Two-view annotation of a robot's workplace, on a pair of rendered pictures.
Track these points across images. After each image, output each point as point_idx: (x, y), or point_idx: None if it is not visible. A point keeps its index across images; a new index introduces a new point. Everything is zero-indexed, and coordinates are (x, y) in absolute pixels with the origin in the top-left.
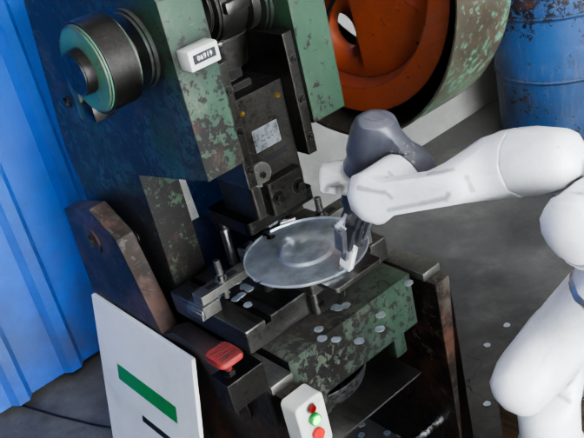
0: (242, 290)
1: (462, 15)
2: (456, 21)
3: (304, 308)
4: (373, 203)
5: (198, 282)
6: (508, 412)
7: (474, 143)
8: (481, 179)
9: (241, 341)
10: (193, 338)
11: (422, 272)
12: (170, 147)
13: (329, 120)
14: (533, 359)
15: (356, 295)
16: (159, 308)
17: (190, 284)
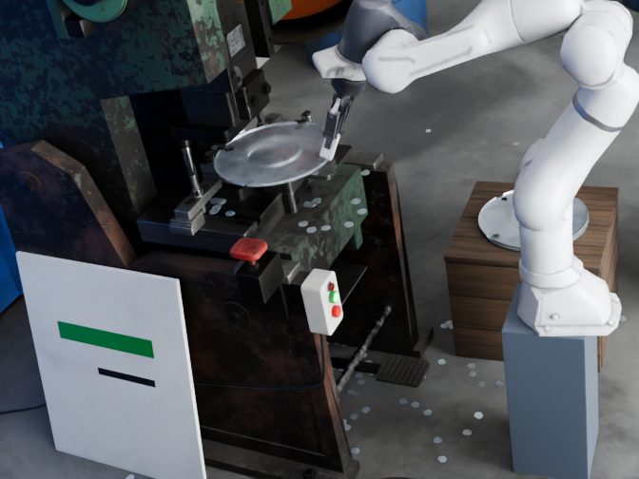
0: (214, 203)
1: None
2: None
3: (281, 208)
4: (396, 70)
5: (158, 208)
6: (456, 281)
7: (482, 4)
8: (496, 31)
9: None
10: (172, 260)
11: (372, 162)
12: (156, 57)
13: None
14: (551, 178)
15: (321, 191)
16: (120, 242)
17: (154, 210)
